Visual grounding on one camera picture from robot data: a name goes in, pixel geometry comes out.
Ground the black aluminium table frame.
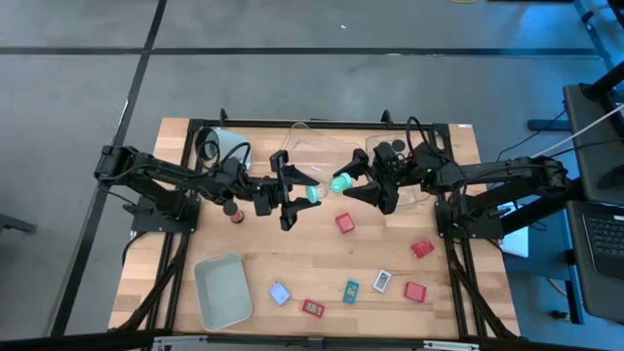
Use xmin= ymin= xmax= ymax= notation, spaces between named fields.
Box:
xmin=109 ymin=107 xmax=521 ymax=351

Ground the teal hourglass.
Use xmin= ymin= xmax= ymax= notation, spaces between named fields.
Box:
xmin=304 ymin=171 xmax=355 ymax=205

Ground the grey plastic tray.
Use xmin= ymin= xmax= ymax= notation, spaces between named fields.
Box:
xmin=193 ymin=251 xmax=254 ymax=332

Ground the red card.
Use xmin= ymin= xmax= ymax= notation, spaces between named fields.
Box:
xmin=300 ymin=298 xmax=327 ymax=320

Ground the black floor cable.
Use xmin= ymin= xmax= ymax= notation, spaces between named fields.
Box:
xmin=494 ymin=109 xmax=569 ymax=165

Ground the narrow clear plastic bin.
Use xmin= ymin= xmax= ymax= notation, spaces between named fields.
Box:
xmin=365 ymin=132 xmax=434 ymax=209

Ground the teal card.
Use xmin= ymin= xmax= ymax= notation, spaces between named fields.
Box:
xmin=341 ymin=279 xmax=361 ymax=305

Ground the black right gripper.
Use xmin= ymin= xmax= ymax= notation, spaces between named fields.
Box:
xmin=332 ymin=140 xmax=409 ymax=215

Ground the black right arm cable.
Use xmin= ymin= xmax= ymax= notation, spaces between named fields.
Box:
xmin=405 ymin=115 xmax=448 ymax=162

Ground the black laptop with keyboard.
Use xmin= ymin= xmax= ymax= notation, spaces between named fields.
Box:
xmin=566 ymin=199 xmax=624 ymax=324

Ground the wide clear plastic bin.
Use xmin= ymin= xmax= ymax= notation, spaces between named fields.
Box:
xmin=280 ymin=121 xmax=365 ymax=196

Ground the white card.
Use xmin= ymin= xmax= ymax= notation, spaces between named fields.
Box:
xmin=372 ymin=268 xmax=393 ymax=294

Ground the lavender charger cube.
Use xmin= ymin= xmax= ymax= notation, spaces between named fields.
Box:
xmin=267 ymin=281 xmax=293 ymax=307

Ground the white paper sheet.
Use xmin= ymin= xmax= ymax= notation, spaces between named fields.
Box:
xmin=501 ymin=228 xmax=530 ymax=258

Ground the grey chair foot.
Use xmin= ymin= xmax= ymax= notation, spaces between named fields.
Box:
xmin=0 ymin=213 xmax=39 ymax=235

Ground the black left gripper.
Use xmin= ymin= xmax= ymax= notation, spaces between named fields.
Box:
xmin=252 ymin=149 xmax=324 ymax=232

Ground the red charger cube with prongs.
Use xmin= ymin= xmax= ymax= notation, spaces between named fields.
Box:
xmin=409 ymin=237 xmax=436 ymax=260

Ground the black pole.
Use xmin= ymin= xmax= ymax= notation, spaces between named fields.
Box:
xmin=579 ymin=60 xmax=624 ymax=101

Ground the white cylindrical desk lamp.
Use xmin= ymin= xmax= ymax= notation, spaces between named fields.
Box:
xmin=194 ymin=126 xmax=254 ymax=173

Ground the red sand hourglass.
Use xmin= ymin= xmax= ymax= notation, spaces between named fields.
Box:
xmin=221 ymin=200 xmax=246 ymax=225

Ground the white cable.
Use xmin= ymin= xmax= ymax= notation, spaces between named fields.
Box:
xmin=528 ymin=103 xmax=624 ymax=162

